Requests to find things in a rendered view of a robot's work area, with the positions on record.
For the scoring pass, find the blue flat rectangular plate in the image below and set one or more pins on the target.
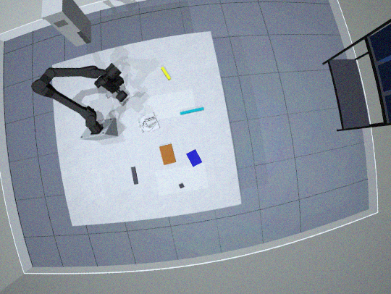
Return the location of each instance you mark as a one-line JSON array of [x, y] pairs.
[[194, 158]]

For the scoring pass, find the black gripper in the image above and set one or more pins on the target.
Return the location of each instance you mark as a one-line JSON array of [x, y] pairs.
[[121, 95]]

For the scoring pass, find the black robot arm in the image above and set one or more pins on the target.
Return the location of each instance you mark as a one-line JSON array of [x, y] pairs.
[[43, 87]]

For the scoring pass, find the dark grey flat bar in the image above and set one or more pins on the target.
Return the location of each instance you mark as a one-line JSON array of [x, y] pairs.
[[135, 180]]

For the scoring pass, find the orange rectangular plate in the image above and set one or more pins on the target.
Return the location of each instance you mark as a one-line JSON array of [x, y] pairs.
[[167, 154]]

